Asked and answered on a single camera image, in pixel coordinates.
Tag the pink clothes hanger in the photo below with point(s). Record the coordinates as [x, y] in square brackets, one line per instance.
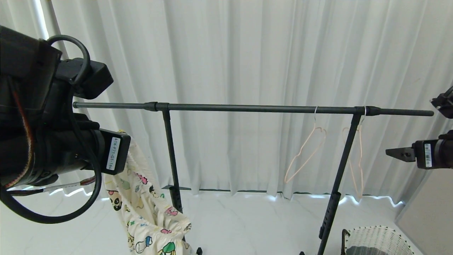
[314, 122]
[360, 152]

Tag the black clothes rack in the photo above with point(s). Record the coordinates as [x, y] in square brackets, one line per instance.
[247, 108]

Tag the cream printed garment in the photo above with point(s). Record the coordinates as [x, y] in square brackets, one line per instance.
[141, 205]

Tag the white laundry basket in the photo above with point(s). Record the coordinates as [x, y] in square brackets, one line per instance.
[378, 239]

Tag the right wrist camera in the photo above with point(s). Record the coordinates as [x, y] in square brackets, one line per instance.
[444, 106]

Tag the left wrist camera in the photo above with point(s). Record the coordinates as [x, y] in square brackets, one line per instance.
[92, 78]

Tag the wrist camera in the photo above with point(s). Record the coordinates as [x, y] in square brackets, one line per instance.
[92, 78]
[444, 106]

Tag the white curtain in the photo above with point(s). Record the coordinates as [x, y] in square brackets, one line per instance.
[230, 53]

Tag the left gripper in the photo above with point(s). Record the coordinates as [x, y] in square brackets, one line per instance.
[81, 145]

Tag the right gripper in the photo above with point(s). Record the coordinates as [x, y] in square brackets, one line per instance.
[419, 156]

